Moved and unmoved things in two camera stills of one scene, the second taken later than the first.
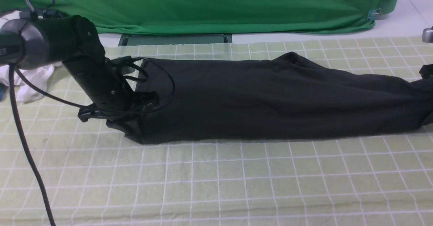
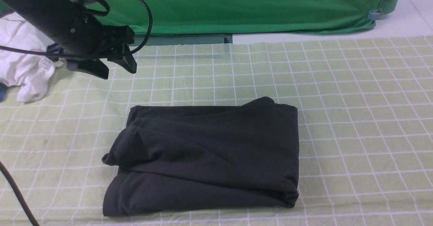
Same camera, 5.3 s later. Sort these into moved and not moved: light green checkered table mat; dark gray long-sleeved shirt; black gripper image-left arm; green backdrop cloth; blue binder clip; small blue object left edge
Moved: dark gray long-sleeved shirt; black gripper image-left arm
Not moved: blue binder clip; light green checkered table mat; small blue object left edge; green backdrop cloth
